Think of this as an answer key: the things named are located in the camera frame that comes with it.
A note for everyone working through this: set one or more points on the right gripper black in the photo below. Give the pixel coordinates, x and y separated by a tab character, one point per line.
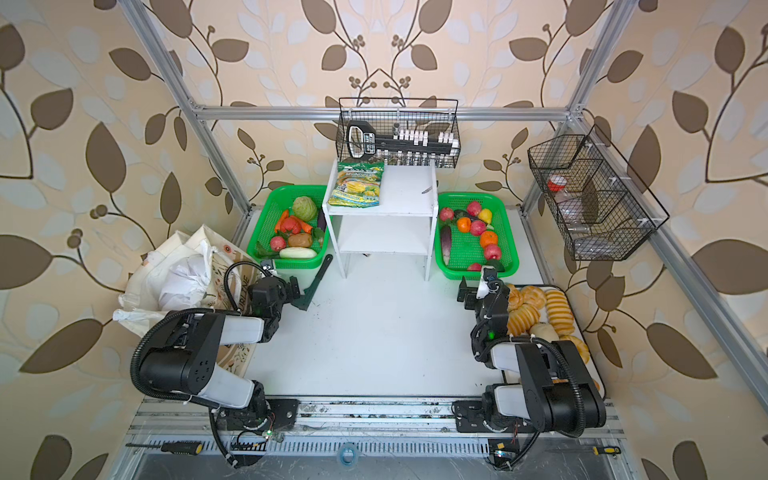
473	294

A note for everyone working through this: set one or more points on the croissant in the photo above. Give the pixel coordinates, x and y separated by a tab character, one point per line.
533	296

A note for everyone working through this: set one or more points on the black bread tray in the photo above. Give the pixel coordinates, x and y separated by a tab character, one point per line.
544	311

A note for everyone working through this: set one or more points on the yellow black screwdriver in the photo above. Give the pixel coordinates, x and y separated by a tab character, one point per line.
607	450
186	448

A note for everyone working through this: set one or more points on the brown potato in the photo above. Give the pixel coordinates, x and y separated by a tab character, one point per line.
300	240

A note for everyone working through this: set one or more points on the sliced bread loaf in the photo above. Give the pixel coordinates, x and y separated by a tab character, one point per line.
559	313

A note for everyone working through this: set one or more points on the orange fruit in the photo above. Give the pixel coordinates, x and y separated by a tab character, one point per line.
487	238

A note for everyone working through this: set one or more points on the pink red peach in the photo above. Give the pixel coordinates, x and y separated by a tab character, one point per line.
478	227

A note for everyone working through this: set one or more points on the green plastic basket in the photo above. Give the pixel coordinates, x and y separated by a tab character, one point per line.
467	258
279	200

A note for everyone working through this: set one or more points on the yellow black screwdriver left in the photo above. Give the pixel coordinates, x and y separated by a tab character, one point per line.
186	448

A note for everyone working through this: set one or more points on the dark green toy wrench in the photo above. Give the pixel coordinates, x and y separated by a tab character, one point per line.
304	301

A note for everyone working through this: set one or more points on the red tomato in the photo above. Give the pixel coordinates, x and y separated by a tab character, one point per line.
292	226

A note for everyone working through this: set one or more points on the yellow black screwdriver right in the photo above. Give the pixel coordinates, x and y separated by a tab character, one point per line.
607	450

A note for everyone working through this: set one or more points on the cream floral tote bag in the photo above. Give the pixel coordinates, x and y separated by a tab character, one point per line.
139	309

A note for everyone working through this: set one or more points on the right black wire basket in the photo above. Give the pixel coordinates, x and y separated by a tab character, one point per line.
620	210

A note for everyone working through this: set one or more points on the right green plastic basket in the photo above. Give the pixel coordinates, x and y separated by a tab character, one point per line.
467	258

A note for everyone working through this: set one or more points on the red radish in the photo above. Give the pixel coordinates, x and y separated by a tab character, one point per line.
278	243

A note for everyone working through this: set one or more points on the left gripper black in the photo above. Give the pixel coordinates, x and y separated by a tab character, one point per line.
289	291

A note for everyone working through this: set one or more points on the green cabbage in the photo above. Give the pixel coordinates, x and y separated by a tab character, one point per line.
305	209

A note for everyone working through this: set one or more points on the white two-tier shelf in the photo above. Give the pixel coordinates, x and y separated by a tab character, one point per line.
403	223

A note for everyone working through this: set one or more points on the yellow green snack bag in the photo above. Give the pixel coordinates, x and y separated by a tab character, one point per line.
357	184

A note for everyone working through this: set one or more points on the back black wire basket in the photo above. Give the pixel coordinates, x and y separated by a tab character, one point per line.
432	114

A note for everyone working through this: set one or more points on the white plastic grocery bag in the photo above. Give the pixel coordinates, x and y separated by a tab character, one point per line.
188	278

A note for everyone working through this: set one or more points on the red apple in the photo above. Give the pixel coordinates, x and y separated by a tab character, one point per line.
492	252

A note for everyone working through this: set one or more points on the plastic bottle red cap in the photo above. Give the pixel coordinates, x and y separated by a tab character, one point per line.
569	204

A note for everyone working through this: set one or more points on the orange carrot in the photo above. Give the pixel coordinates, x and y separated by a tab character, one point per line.
283	216

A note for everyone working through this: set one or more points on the black wire basket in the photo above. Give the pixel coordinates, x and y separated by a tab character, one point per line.
620	210
432	114

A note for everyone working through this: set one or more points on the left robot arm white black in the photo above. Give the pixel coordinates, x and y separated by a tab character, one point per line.
177	360

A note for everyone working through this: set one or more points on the white radish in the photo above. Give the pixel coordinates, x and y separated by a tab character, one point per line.
297	253

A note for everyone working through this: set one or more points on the small orange persimmon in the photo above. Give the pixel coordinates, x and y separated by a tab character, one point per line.
464	224

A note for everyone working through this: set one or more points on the left green plastic basket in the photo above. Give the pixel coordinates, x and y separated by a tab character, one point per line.
279	200

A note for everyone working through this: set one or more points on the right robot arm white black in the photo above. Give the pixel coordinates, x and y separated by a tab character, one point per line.
545	388

